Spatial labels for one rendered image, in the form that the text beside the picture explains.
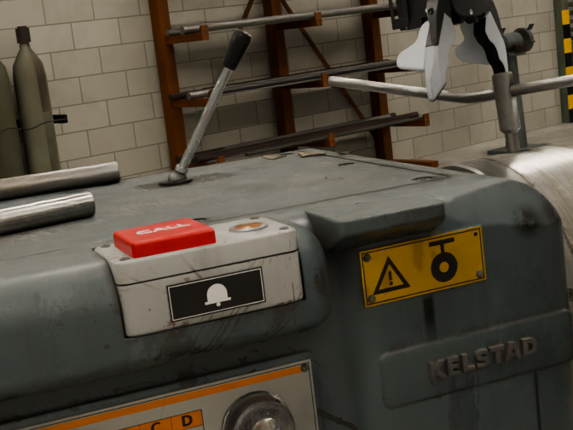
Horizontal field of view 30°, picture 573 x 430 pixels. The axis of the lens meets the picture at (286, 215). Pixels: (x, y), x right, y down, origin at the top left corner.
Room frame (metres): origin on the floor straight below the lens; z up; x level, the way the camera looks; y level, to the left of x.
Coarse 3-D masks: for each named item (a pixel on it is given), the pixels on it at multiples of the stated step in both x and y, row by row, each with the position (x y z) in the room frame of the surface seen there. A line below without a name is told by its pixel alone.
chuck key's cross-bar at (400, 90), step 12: (336, 84) 1.29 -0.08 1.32; (348, 84) 1.28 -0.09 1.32; (360, 84) 1.26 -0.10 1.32; (372, 84) 1.25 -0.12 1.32; (384, 84) 1.24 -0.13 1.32; (396, 84) 1.23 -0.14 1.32; (516, 84) 1.13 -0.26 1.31; (528, 84) 1.12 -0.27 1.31; (540, 84) 1.11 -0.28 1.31; (552, 84) 1.10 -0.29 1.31; (564, 84) 1.09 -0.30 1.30; (420, 96) 1.21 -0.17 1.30; (444, 96) 1.19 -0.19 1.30; (456, 96) 1.18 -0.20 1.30; (468, 96) 1.17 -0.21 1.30; (480, 96) 1.16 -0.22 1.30; (492, 96) 1.15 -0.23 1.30
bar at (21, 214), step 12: (84, 192) 0.92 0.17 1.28; (24, 204) 0.89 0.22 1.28; (36, 204) 0.89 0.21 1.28; (48, 204) 0.90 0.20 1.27; (60, 204) 0.90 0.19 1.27; (72, 204) 0.91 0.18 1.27; (84, 204) 0.91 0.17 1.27; (0, 216) 0.87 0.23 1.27; (12, 216) 0.88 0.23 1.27; (24, 216) 0.88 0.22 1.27; (36, 216) 0.89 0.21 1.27; (48, 216) 0.89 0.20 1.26; (60, 216) 0.90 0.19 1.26; (72, 216) 0.91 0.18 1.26; (84, 216) 0.91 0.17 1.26; (0, 228) 0.87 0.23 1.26; (12, 228) 0.88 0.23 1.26; (24, 228) 0.88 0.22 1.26
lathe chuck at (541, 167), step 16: (496, 160) 1.09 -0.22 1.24; (512, 160) 1.08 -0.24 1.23; (528, 160) 1.08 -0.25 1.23; (544, 160) 1.08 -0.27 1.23; (560, 160) 1.08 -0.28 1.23; (528, 176) 1.05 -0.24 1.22; (544, 176) 1.05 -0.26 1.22; (560, 176) 1.05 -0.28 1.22; (544, 192) 1.02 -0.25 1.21; (560, 192) 1.03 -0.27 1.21; (560, 208) 1.01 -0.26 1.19
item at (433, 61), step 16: (448, 16) 1.14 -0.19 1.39; (448, 32) 1.13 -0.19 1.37; (416, 48) 1.15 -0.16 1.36; (432, 48) 1.12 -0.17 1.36; (448, 48) 1.13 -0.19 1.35; (400, 64) 1.15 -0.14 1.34; (416, 64) 1.13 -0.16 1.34; (432, 64) 1.11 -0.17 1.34; (448, 64) 1.12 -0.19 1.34; (432, 80) 1.11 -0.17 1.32; (432, 96) 1.11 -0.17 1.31
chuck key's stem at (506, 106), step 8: (496, 80) 1.14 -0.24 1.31; (504, 80) 1.13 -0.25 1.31; (512, 80) 1.14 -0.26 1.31; (496, 88) 1.14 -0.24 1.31; (504, 88) 1.13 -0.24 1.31; (496, 96) 1.14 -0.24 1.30; (504, 96) 1.13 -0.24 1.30; (512, 96) 1.13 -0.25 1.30; (496, 104) 1.14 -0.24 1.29; (504, 104) 1.13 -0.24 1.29; (512, 104) 1.13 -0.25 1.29; (504, 112) 1.13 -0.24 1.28; (512, 112) 1.13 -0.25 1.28; (504, 120) 1.13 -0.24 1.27; (512, 120) 1.13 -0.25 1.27; (504, 128) 1.13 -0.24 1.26; (512, 128) 1.13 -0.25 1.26; (512, 136) 1.13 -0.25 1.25; (512, 144) 1.13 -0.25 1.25; (512, 152) 1.13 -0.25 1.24
